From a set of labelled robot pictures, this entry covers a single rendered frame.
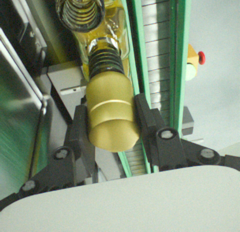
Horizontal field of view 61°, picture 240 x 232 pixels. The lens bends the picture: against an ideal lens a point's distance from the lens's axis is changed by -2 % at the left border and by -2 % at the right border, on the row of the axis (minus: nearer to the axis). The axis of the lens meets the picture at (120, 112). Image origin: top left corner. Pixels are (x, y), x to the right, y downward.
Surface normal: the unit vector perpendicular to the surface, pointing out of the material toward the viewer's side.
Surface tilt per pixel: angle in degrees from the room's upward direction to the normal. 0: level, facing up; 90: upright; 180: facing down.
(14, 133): 90
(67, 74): 0
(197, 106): 0
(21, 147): 90
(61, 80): 0
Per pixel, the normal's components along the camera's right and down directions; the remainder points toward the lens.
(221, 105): 0.12, 0.73
